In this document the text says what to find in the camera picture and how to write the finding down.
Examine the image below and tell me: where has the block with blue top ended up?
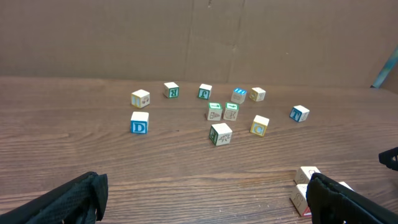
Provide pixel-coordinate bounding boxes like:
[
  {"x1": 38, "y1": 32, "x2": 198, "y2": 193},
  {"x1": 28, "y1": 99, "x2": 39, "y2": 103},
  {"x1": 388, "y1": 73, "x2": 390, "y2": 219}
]
[{"x1": 231, "y1": 88, "x2": 247, "y2": 104}]

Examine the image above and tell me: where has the block with green 4 top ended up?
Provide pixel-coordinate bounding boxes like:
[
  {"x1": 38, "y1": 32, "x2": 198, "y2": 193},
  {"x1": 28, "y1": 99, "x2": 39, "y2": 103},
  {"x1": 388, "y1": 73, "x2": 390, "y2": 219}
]
[{"x1": 223, "y1": 102, "x2": 239, "y2": 121}]

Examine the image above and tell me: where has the cardboard backdrop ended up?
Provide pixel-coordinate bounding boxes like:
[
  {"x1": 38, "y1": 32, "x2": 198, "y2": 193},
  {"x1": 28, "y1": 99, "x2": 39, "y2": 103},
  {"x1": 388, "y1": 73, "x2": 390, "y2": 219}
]
[{"x1": 1, "y1": 0, "x2": 397, "y2": 87}]

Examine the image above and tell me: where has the block with yellow side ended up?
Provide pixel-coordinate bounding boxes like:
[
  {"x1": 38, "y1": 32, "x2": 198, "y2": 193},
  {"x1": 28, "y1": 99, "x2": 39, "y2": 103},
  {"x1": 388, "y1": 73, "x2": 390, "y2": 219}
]
[{"x1": 209, "y1": 123, "x2": 233, "y2": 146}]

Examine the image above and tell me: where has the block with red side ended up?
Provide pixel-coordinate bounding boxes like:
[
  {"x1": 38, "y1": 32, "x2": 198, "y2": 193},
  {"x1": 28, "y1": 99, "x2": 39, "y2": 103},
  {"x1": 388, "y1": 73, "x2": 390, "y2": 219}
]
[{"x1": 294, "y1": 166, "x2": 320, "y2": 184}]

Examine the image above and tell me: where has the teal pole at right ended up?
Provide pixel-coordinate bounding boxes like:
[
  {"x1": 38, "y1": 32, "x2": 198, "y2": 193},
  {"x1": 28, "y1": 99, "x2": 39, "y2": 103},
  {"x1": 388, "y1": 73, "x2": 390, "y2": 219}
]
[{"x1": 371, "y1": 47, "x2": 398, "y2": 88}]

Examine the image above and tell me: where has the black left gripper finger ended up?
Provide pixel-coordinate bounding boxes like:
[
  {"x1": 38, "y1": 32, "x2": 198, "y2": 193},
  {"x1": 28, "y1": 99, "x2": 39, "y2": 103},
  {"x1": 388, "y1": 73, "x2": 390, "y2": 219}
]
[{"x1": 379, "y1": 147, "x2": 398, "y2": 170}]

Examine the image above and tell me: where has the plain block hourglass drawing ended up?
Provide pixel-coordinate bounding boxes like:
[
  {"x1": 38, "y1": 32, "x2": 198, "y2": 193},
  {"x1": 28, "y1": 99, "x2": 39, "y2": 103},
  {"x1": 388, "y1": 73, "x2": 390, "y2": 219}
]
[{"x1": 249, "y1": 87, "x2": 266, "y2": 101}]

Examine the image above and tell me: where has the block with teal letter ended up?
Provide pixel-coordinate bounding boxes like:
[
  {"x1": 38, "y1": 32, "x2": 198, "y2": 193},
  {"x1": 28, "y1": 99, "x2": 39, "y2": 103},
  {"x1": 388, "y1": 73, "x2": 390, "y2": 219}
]
[{"x1": 198, "y1": 83, "x2": 212, "y2": 100}]

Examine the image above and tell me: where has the block with red G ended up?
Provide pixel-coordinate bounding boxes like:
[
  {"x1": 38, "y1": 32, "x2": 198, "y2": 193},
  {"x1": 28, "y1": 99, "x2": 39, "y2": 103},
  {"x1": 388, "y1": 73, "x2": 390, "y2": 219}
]
[{"x1": 290, "y1": 184, "x2": 312, "y2": 217}]

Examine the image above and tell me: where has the block with yellow C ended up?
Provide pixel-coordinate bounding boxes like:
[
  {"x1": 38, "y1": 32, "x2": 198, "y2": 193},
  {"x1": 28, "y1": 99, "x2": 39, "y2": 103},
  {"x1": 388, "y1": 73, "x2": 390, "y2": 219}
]
[{"x1": 250, "y1": 115, "x2": 269, "y2": 137}]

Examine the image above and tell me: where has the block with green L top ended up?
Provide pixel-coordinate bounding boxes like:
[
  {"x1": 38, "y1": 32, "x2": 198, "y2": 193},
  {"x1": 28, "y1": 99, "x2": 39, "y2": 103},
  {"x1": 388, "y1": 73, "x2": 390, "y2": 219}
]
[{"x1": 207, "y1": 102, "x2": 223, "y2": 121}]

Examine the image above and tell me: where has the block with blue H side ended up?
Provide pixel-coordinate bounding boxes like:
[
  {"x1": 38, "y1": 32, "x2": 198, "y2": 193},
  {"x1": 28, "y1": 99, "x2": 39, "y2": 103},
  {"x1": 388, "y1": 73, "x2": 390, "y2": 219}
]
[{"x1": 339, "y1": 182, "x2": 354, "y2": 191}]

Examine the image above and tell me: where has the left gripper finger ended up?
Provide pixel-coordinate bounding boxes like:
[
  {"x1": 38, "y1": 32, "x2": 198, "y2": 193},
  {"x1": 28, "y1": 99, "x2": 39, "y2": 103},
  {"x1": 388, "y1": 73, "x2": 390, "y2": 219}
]
[
  {"x1": 1, "y1": 172, "x2": 108, "y2": 224},
  {"x1": 306, "y1": 173, "x2": 397, "y2": 224}
]

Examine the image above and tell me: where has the small plain wooden block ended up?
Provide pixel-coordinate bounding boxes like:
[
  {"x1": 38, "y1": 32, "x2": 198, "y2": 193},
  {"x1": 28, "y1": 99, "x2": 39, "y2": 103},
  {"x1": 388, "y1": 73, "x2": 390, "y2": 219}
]
[{"x1": 131, "y1": 90, "x2": 150, "y2": 108}]

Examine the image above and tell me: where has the block with green R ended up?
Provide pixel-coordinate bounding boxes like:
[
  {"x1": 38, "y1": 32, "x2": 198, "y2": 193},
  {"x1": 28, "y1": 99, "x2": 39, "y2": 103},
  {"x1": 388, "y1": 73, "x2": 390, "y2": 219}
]
[{"x1": 164, "y1": 82, "x2": 179, "y2": 98}]

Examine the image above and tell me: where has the block with umbrella drawing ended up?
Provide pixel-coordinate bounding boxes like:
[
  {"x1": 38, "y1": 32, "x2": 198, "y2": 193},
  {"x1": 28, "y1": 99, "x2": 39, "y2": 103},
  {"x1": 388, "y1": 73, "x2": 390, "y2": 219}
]
[{"x1": 289, "y1": 105, "x2": 310, "y2": 123}]

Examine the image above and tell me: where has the block with blue D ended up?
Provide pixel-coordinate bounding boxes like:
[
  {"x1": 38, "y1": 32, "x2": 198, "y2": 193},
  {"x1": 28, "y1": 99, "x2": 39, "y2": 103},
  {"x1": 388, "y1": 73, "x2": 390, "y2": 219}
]
[{"x1": 130, "y1": 111, "x2": 149, "y2": 134}]

